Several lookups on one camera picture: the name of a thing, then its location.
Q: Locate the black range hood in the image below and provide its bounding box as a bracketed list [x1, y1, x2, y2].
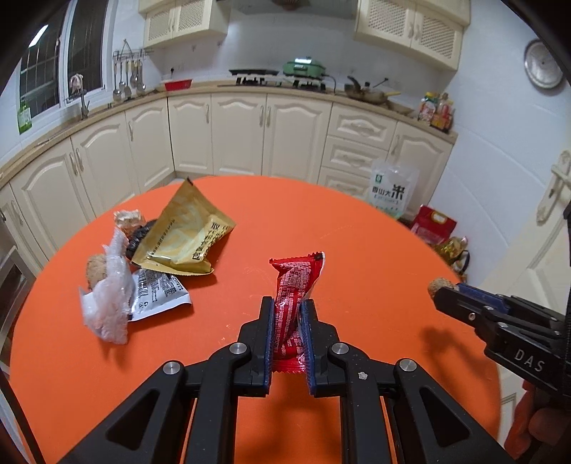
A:
[216, 0, 360, 19]

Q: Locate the barred kitchen window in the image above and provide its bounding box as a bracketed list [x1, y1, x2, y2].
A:
[18, 0, 112, 119]

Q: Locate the green electric pot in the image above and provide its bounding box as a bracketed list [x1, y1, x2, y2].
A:
[282, 56, 328, 81]

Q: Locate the cream door handle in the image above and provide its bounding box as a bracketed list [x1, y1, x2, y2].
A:
[536, 151, 571, 224]

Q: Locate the small gold foil wrapper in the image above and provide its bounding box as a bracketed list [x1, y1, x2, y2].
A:
[113, 210, 147, 233]

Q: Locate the black round lump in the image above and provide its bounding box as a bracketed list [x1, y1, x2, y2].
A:
[124, 218, 159, 262]

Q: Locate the gold patterned bag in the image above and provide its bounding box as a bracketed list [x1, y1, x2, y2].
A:
[437, 236, 471, 273]

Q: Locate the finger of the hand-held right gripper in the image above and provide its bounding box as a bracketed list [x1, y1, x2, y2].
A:
[457, 282, 566, 323]
[434, 286, 488, 334]

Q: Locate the black gas stove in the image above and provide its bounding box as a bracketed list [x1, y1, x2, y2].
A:
[234, 77, 333, 92]

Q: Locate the person's right hand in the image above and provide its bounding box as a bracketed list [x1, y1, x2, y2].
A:
[526, 393, 571, 464]

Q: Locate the white printed packet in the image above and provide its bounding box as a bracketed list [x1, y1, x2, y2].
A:
[127, 268, 192, 322]

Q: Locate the round wall clock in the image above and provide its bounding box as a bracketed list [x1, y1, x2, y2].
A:
[524, 39, 565, 90]

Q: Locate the round orange table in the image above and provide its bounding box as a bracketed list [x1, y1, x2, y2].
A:
[0, 79, 459, 371]

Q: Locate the steel wok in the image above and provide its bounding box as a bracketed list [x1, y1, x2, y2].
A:
[345, 76, 401, 104]

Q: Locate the small cream lattice cabinet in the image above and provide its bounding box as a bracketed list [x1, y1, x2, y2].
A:
[143, 0, 230, 49]

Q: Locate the clear plastic wrap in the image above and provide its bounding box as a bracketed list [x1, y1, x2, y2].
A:
[79, 227, 137, 345]

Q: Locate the red snack wrapper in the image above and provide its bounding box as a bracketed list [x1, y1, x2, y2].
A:
[269, 252, 325, 373]

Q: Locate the cream door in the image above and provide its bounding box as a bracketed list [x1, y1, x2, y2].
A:
[464, 147, 571, 297]

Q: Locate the cluster of seasoning bottles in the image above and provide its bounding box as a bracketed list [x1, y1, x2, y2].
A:
[418, 91, 456, 132]

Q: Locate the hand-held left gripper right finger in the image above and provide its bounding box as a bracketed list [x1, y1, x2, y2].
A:
[300, 298, 514, 464]

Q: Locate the red gift bag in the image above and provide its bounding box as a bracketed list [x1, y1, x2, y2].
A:
[410, 205, 458, 246]

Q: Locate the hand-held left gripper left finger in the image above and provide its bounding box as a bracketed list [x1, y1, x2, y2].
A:
[58, 296, 274, 464]

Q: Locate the wire utensil rack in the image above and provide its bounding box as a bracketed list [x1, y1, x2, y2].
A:
[112, 39, 152, 61]

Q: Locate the clear sack green print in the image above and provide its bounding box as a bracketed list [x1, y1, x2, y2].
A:
[369, 158, 420, 219]

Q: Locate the gold snack packet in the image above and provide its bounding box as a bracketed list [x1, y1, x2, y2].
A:
[132, 177, 237, 278]

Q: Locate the brown crumbly ball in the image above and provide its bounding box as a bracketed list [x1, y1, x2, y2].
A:
[86, 254, 112, 291]
[427, 277, 458, 299]

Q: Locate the green glass bottle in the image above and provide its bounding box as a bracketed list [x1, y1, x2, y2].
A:
[17, 96, 34, 135]

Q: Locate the large cream lattice cabinet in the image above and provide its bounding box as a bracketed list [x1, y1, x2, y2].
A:
[354, 0, 471, 71]

